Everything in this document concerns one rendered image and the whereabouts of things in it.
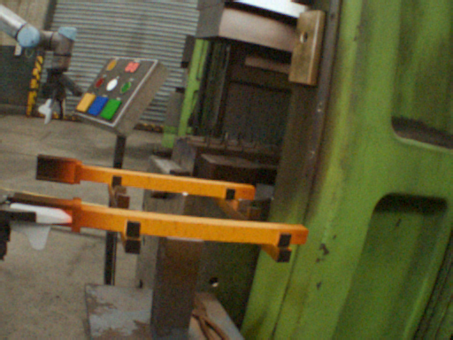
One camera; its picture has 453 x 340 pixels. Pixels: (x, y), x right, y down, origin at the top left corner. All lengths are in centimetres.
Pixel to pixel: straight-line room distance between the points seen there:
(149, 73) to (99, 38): 765
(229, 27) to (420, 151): 56
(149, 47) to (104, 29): 105
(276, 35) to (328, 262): 60
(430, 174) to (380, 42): 33
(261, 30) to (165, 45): 804
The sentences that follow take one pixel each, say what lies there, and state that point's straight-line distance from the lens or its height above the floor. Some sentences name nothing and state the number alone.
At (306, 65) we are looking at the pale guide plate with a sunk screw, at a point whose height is 123.
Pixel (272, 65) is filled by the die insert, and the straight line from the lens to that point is 125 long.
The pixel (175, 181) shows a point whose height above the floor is 97.
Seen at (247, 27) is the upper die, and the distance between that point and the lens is 118.
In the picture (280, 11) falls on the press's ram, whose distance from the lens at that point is 117.
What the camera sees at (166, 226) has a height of 96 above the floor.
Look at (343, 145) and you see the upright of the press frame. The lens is 86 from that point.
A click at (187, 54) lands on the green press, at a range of 645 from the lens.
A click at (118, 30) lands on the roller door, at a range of 922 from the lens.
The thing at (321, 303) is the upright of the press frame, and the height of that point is 76.
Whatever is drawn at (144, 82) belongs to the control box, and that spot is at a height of 111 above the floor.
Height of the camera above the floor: 115
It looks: 10 degrees down
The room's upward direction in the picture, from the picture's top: 10 degrees clockwise
